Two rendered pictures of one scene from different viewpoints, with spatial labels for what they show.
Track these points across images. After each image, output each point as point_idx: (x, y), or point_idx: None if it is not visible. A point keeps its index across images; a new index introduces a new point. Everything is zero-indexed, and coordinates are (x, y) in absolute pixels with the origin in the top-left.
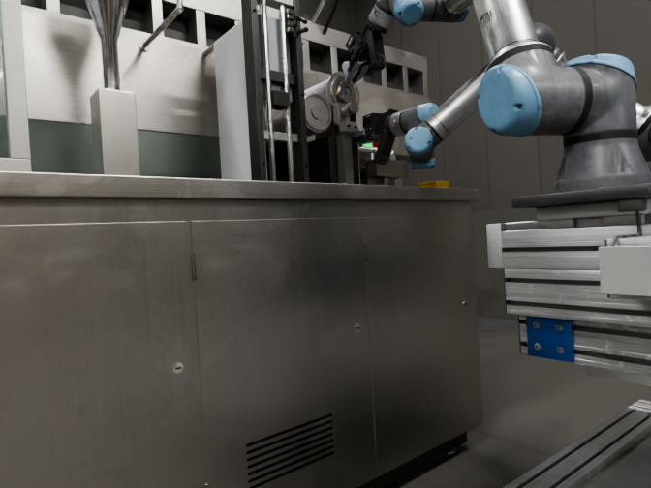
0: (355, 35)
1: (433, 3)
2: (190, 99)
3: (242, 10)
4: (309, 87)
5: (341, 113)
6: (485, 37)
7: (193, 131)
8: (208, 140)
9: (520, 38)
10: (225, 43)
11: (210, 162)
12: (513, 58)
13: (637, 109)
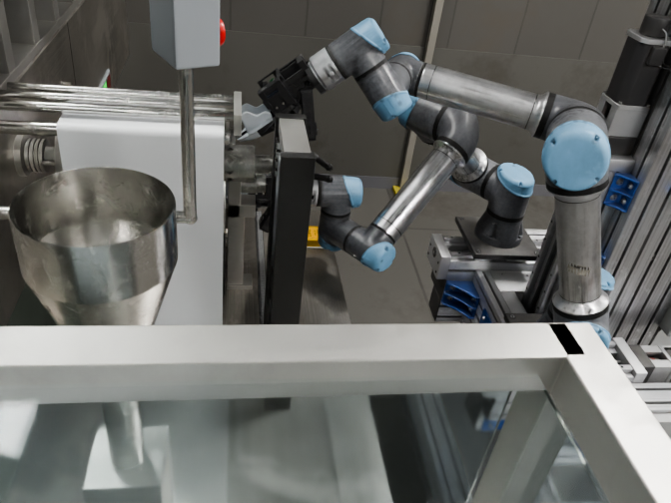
0: (283, 88)
1: (408, 88)
2: (0, 246)
3: (283, 190)
4: (66, 57)
5: (243, 191)
6: (574, 282)
7: (14, 299)
8: (25, 290)
9: (600, 293)
10: (115, 150)
11: (33, 322)
12: (601, 318)
13: (478, 162)
